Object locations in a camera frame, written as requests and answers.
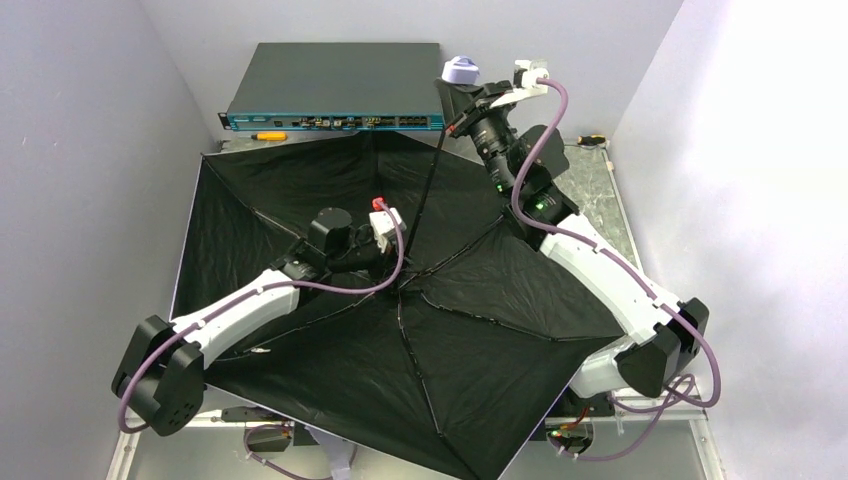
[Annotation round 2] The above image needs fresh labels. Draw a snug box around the purple folding umbrella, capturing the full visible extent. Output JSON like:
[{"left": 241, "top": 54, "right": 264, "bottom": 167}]
[{"left": 174, "top": 131, "right": 623, "bottom": 479}]

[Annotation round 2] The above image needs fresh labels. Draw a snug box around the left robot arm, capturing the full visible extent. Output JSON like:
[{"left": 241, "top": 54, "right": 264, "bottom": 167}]
[{"left": 111, "top": 197, "right": 406, "bottom": 436}]

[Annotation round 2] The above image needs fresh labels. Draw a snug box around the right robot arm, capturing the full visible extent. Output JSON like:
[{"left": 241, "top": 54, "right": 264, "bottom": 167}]
[{"left": 434, "top": 79, "right": 710, "bottom": 398}]

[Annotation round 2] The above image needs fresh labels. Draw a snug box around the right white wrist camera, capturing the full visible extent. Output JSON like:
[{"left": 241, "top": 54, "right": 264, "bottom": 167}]
[{"left": 490, "top": 59, "right": 549, "bottom": 108}]

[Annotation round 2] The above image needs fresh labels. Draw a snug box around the yellow black handled wrench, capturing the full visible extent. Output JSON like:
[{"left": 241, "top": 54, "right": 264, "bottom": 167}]
[{"left": 577, "top": 135, "right": 607, "bottom": 148}]

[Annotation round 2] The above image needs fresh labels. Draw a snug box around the network switch rack unit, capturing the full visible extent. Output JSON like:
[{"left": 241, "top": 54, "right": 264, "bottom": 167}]
[{"left": 218, "top": 42, "right": 444, "bottom": 132}]

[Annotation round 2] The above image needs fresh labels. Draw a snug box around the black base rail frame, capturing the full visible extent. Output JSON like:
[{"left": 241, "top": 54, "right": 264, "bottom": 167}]
[{"left": 119, "top": 390, "right": 707, "bottom": 458}]

